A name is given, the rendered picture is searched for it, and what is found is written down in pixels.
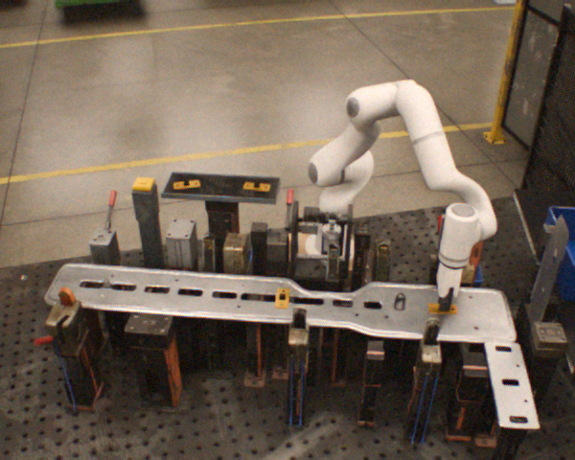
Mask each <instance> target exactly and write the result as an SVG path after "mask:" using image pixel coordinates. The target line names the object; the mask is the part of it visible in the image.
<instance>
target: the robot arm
mask: <svg viewBox="0 0 575 460"><path fill-rule="evenodd" d="M345 109H346V113H347V116H348V118H349V120H350V121H351V122H350V123H349V124H348V125H347V127H346V129H345V130H344V132H343V133H342V134H340V135H339V136H338V137H337V138H335V139H334V140H332V141H331V142H330V143H329V144H327V145H326V146H325V147H322V149H321V150H319V151H318V152H317V153H316V154H315V155H314V156H313V157H312V158H311V160H310V162H309V165H308V175H309V178H310V181H311V182H312V183H313V184H314V185H316V186H319V187H326V188H325V190H324V191H323V192H322V194H321V195H320V196H319V199H318V207H319V212H320V213H327V212H329V213H330V212H334V213H336V212H339V214H340V216H341V217H344V218H345V219H347V215H348V204H352V203H353V199H354V198H355V196H357V195H358V194H359V193H360V191H361V190H362V189H363V188H364V187H365V184H366V183H367V182H368V180H369V179H370V177H371V175H372V173H373V169H374V158H373V155H372V153H371V151H369V149H370V148H371V147H372V146H374V144H375V143H376V142H377V140H378V139H379V137H380V132H381V128H380V121H378V120H381V119H385V118H387V119H389V118H394V117H398V116H402V117H403V119H404V121H405V124H406V127H407V130H408V134H409V137H410V140H411V143H412V146H413V149H414V151H415V154H416V157H417V160H418V163H419V166H420V169H421V173H422V176H423V179H424V181H425V183H426V185H427V187H428V188H429V189H430V190H432V191H437V192H451V193H454V194H457V195H459V196H460V197H462V198H463V199H464V200H465V202H466V203H454V204H451V205H450V206H449V207H448V208H447V214H446V220H445V225H444V231H443V236H442V240H441V246H440V251H439V258H440V267H439V271H438V275H437V281H438V288H439V293H438V294H439V296H438V301H437V303H438V304H439V308H438V310H439V311H449V309H450V304H451V299H452V294H453V297H454V298H455V297H456V296H457V292H458V289H459V284H460V279H461V278H462V270H463V267H465V266H466V265H467V264H468V263H469V261H470V258H471V253H472V246H473V245H474V244H475V243H476V242H479V241H482V240H485V239H487V238H489V237H491V236H493V235H494V234H495V232H496V220H495V214H494V211H493V209H492V206H491V202H490V200H489V199H488V196H487V195H486V193H485V192H484V190H483V189H482V188H481V187H480V186H479V185H478V184H477V183H476V182H474V181H473V180H471V179H469V178H467V177H466V176H464V175H463V174H461V173H459V172H458V171H457V170H456V169H455V167H454V164H453V161H452V158H451V154H450V151H449V145H448V142H447V138H446V135H445V132H444V130H443V127H442V124H441V121H440V118H439V115H438V112H437V108H436V105H435V103H434V101H433V99H431V97H430V95H429V94H428V92H427V91H426V90H425V89H423V88H422V87H421V86H419V85H417V84H416V83H415V82H414V81H413V80H402V81H396V82H392V81H391V82H387V83H382V84H376V85H371V86H366V87H362V88H359V89H358V90H356V91H354V92H353V93H352V94H351V95H350V96H349V97H348V99H347V101H346V103H345ZM322 231H323V224H318V230H317V235H311V236H309V237H308V239H307V240H306V245H305V248H306V251H307V253H308V254H321V250H322ZM321 255H322V254H321Z"/></svg>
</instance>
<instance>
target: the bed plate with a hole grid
mask: <svg viewBox="0 0 575 460"><path fill-rule="evenodd" d="M489 200H490V202H491V206H492V209H493V211H494V216H495V220H496V232H495V234H494V235H493V236H491V237H489V238H487V239H485V240H484V243H483V247H482V251H481V255H480V259H479V263H478V264H479V265H480V268H481V273H482V277H483V282H482V284H481V287H480V288H486V289H490V288H496V289H499V290H502V291H503V292H504V293H505V296H506V298H507V300H508V303H509V307H510V311H511V314H512V317H513V321H514V324H515V321H516V318H517V312H518V311H519V304H520V301H521V298H522V295H523V292H524V289H525V286H526V285H527V280H528V277H529V274H530V271H531V268H532V265H533V261H532V259H533V256H534V255H533V252H532V249H531V246H530V244H529V241H528V239H527V236H526V233H525V230H524V228H523V225H522V223H523V222H521V219H520V216H519V213H518V209H517V206H516V204H515V201H514V198H513V197H512V196H510V197H503V198H500V197H497V198H492V199H489ZM450 205H451V204H450ZM450 205H445V206H435V207H428V208H422V209H417V210H407V211H400V212H393V213H386V214H379V215H372V216H366V217H359V218H353V219H352V221H356V220H363V221H371V231H372V236H371V245H370V249H369V251H368V260H367V264H368V266H369V270H368V274H367V275H366V280H367V282H368V283H367V284H369V283H371V267H372V260H373V250H374V242H375V240H381V241H390V242H391V264H390V274H389V283H402V284H416V285H425V284H426V275H427V270H428V263H429V258H430V254H433V255H436V254H437V247H438V240H439V234H438V218H439V217H440V216H441V215H443V214H446V213H447V208H448V207H449V206H450ZM69 263H82V264H93V262H92V257H91V255H86V256H80V257H74V258H67V259H60V260H53V261H48V262H40V263H33V264H22V265H17V266H8V267H2V268H0V460H491V458H492V455H493V452H494V451H495V449H494V448H479V447H478V446H477V445H476V444H475V443H474V439H473V428H472V430H471V438H470V442H469V441H465V442H464V443H463V442H461V443H458V442H455V441H453V440H450V439H447V436H446V430H444V428H443V427H442V426H443V424H442V423H441V421H442V419H443V418H441V416H442V415H444V414H445V413H447V411H448V408H449V400H450V396H453V392H454V388H455V382H454V377H455V374H456V370H457V366H458V365H459V361H460V359H461V357H462V354H463V352H468V351H469V350H470V346H471V344H470V343H461V342H460V344H459V346H455V347H454V350H455V353H454V355H449V357H448V363H447V368H446V369H445V373H444V382H443V383H441V384H440V383H436V392H434V397H433V401H432V405H431V409H430V414H429V418H428V423H427V427H426V428H425V442H424V443H423V444H422V445H421V444H420V443H418V445H416V443H413V444H412V445H410V444H406V445H401V444H400V441H399V438H400V437H402V436H403V433H404V431H403V418H401V416H403V414H405V410H406V405H407V400H408V394H409V392H411V391H402V390H400V381H399V370H400V364H398V369H397V371H396V381H388V380H381V381H380V386H378V390H377V396H376V413H375V418H376V425H379V426H380V427H379V428H378V430H376V431H375V432H374V429H375V428H374V427H371V426H369V425H367V426H366V427H365V428H364V426H363V425H357V421H356V418H355V416H354V415H355V414H356V412H355V409H356V406H355V404H357V405H359V404H360V398H361V394H363V377H362V357H363V353H364V344H365V341H361V340H360V339H361V333H351V334H349V345H348V355H347V371H346V386H345V387H341V386H330V368H331V364H332V356H333V355H334V348H322V347H321V357H320V370H319V383H318V386H316V387H314V386H307V398H306V400H308V402H309V403H307V406H308V407H309V408H307V410H308V411H309V413H307V414H309V415H311V417H309V418H308V420H310V422H309V427H306V426H305V427H304V430H301V428H295V427H294V426H291V427H289V425H286V424H283V421H284V420H285V418H284V419H282V417H283V416H284V414H283V413H282V412H283V411H284V410H282V408H283V406H284V405H282V403H283V402H284V400H283V399H285V398H286V397H287V390H288V381H287V380H283V379H273V378H272V373H273V366H274V359H275V353H276V340H277V339H276V333H274V332H273V333H272V332H267V331H266V325H265V346H266V347H269V348H270V351H269V357H268V364H267V369H266V375H265V382H264V387H263V388H256V387H246V386H245V385H244V382H243V381H244V380H245V378H244V376H246V374H245V370H246V365H247V348H246V342H244V343H243V344H240V342H241V340H239V341H236V342H235V341H234V340H233V341H230V339H231V338H229V337H226V348H236V349H237V353H236V358H235V363H234V368H233V372H232V377H231V379H207V378H200V377H199V376H198V375H197V373H198V369H199V366H200V362H201V359H202V354H203V353H202V351H203V347H204V336H203V332H200V333H201V334H202V335H199V336H198V337H197V339H198V345H199V351H200V353H199V356H198V360H197V361H198V365H197V367H196V371H195V375H193V374H187V373H180V379H181V380H182V386H183V388H188V389H193V390H194V391H195V393H194V396H193V400H192V404H191V407H190V411H189V413H187V414H177V413H166V412H154V411H144V410H142V409H133V408H132V407H131V404H132V401H133V399H134V397H135V394H136V391H137V388H138V387H137V381H136V377H135V372H134V367H133V362H132V357H131V358H130V360H129V363H128V365H127V367H126V368H124V367H122V366H110V365H107V363H108V361H109V359H110V357H111V355H112V352H113V350H112V345H111V341H110V337H109V338H108V339H107V342H106V344H105V346H104V348H103V352H102V354H101V357H100V359H99V361H98V366H99V371H100V375H101V378H102V380H103V382H104V383H106V385H107V387H106V388H105V389H106V392H105V393H104V397H102V398H101V399H98V400H97V402H96V406H95V409H96V412H95V413H94V414H93V413H92V412H90V410H84V409H82V410H79V409H78V410H76V411H73V412H72V410H73V408H70V409H69V410H68V411H67V412H68V413H66V409H65V407H66V406H67V405H68V403H69V402H68V398H67V394H66V391H65V388H64V384H63V383H64V372H63V369H62V366H61V364H60V362H59V359H58V356H57V355H55V354H53V350H52V347H51V344H50V343H48V344H44V345H40V346H36V345H35V340H36V339H37V338H41V337H44V336H48V335H47V332H46V329H45V325H44V323H45V321H46V319H47V317H48V316H49V314H50V312H51V310H52V309H53V307H54V306H52V305H49V304H47V303H46V302H45V299H44V297H45V294H46V292H47V291H48V289H49V287H50V286H51V284H52V283H53V280H54V278H55V277H56V275H57V273H58V271H59V270H60V269H61V268H62V266H63V265H65V264H69ZM367 284H365V285H367ZM538 420H539V424H540V427H539V428H538V429H533V428H529V429H528V430H527V433H526V435H525V438H524V441H523V443H522V445H519V447H518V450H517V454H516V456H515V459H514V460H575V380H574V379H573V375H572V373H571V371H570V369H569V366H568V363H567V360H566V354H565V352H564V353H563V357H561V358H560V361H559V363H558V366H557V368H556V371H555V373H554V376H553V379H552V380H551V383H550V385H549V388H548V390H547V393H546V396H545V398H544V400H543V403H542V406H541V408H540V412H539V414H538Z"/></svg>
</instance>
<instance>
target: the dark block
mask: <svg viewBox="0 0 575 460"><path fill-rule="evenodd" d="M371 236H372V231H371V221H363V220H356V227H354V247H353V249H354V253H353V264H352V275H351V286H350V292H353V291H355V290H357V289H360V288H362V287H364V286H365V278H366V269H367V260H368V251H369V249H370V245H371Z"/></svg>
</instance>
